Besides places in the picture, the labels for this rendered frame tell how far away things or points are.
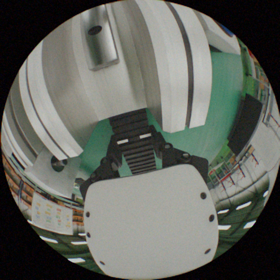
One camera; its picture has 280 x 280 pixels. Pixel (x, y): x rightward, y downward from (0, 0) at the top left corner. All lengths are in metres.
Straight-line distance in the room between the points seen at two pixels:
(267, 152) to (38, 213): 3.36
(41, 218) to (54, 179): 2.92
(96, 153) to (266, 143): 0.55
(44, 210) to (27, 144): 2.91
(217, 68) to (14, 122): 0.33
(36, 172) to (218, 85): 0.33
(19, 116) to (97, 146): 0.16
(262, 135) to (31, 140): 0.60
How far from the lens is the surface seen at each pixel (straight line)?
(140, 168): 0.16
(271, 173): 0.49
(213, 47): 0.17
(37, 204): 2.96
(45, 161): 0.17
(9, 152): 0.40
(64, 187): 0.18
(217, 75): 0.20
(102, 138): 0.15
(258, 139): 0.44
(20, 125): 0.16
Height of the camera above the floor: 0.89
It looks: 49 degrees down
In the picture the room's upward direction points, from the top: 167 degrees clockwise
